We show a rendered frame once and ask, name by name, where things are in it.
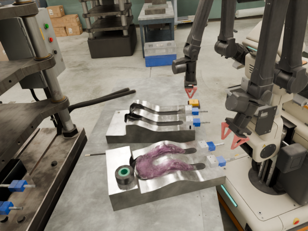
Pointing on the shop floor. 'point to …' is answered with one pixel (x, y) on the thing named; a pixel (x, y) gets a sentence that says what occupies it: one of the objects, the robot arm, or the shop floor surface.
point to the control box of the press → (6, 35)
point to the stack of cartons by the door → (64, 22)
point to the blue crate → (160, 60)
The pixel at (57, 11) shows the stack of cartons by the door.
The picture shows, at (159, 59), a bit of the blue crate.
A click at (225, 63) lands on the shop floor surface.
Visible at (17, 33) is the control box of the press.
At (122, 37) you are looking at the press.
